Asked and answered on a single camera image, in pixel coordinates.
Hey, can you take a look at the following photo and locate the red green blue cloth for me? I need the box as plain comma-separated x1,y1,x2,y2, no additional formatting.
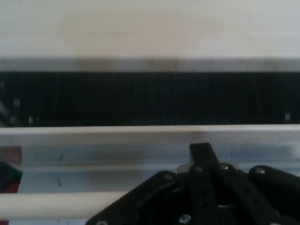
0,145,23,195

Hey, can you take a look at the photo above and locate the white toaster oven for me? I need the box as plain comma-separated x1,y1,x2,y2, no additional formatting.
0,0,300,128

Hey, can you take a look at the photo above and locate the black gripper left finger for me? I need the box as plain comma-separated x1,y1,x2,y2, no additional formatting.
86,142,220,225

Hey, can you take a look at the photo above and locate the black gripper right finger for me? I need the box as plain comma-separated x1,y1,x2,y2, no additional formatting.
212,163,300,225

